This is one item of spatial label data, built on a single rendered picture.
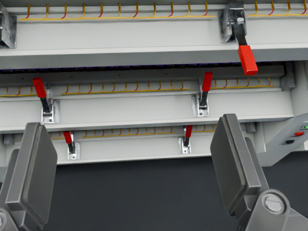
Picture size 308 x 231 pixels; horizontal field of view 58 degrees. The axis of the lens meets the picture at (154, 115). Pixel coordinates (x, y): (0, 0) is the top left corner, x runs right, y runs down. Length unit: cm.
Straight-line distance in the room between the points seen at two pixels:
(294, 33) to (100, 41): 24
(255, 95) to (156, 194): 39
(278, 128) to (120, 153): 36
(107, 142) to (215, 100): 29
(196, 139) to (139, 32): 41
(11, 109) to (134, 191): 40
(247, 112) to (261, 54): 18
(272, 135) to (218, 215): 27
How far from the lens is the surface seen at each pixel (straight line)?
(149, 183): 80
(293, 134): 67
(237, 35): 33
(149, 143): 68
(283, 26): 40
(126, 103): 51
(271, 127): 67
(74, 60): 36
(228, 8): 35
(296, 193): 90
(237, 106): 54
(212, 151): 16
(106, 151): 68
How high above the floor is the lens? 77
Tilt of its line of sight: 62 degrees down
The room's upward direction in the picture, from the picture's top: 6 degrees clockwise
